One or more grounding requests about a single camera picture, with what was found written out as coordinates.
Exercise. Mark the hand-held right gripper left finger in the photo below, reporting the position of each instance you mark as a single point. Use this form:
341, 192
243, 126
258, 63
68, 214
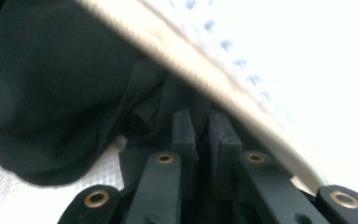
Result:
183, 137

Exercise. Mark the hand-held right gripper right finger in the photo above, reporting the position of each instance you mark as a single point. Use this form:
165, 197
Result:
225, 143

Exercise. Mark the white mesh laundry bag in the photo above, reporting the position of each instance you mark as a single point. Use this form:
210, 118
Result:
292, 77

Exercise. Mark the dark cloth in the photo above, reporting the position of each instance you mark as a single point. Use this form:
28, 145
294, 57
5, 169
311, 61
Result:
52, 93

